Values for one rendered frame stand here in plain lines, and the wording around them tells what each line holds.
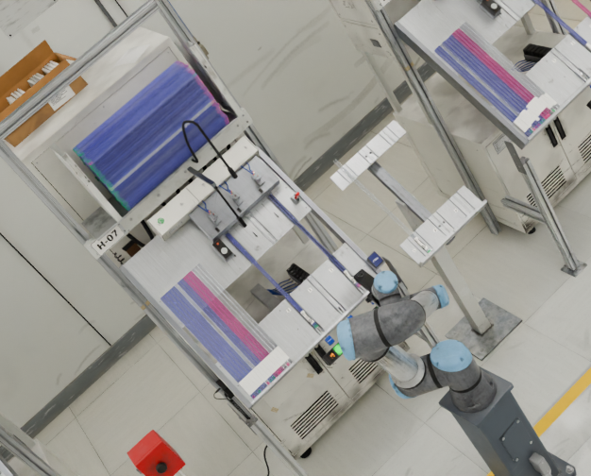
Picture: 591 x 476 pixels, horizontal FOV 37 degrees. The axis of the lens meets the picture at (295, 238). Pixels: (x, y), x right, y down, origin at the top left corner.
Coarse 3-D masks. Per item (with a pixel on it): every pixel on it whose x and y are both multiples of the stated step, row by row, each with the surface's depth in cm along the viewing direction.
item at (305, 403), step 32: (288, 256) 389; (320, 256) 378; (288, 288) 373; (256, 320) 369; (320, 352) 369; (288, 384) 366; (320, 384) 375; (352, 384) 384; (256, 416) 363; (288, 416) 372; (320, 416) 381; (288, 448) 377
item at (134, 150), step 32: (160, 96) 314; (192, 96) 320; (96, 128) 318; (128, 128) 312; (160, 128) 318; (192, 128) 324; (96, 160) 310; (128, 160) 316; (160, 160) 322; (128, 192) 320
